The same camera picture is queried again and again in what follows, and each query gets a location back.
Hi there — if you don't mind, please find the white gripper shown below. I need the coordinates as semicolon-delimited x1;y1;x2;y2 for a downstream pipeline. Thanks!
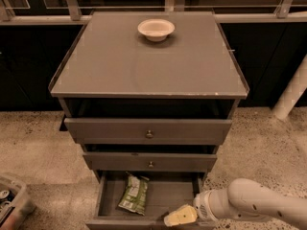
164;191;218;227

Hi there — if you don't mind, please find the green jalapeno chip bag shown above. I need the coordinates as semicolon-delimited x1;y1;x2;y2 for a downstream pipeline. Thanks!
118;172;149;216

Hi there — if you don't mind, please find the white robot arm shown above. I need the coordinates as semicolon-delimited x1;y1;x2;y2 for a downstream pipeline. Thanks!
164;178;307;230

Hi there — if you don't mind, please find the grey bottom drawer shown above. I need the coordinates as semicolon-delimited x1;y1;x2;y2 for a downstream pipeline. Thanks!
86;172;215;230

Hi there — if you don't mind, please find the grey drawer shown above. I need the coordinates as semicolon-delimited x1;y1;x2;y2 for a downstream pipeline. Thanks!
83;152;217;173
86;172;215;230
64;118;232;145

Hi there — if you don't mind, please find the grey middle drawer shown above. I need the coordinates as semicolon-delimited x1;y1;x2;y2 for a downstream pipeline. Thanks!
83;152;217;173

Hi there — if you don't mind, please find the grey drawer cabinet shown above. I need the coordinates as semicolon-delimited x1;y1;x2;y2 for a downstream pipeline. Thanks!
48;11;250;230

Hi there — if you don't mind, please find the grey top drawer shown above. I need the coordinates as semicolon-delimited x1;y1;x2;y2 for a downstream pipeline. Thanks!
64;118;232;145

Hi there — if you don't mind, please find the white pillar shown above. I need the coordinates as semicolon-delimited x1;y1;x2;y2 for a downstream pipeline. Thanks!
272;55;307;120

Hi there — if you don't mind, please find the white paper bowl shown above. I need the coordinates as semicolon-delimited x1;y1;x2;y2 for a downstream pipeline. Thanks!
137;19;175;42

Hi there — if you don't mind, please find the metal window railing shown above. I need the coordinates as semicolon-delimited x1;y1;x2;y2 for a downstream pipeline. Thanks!
0;0;307;25

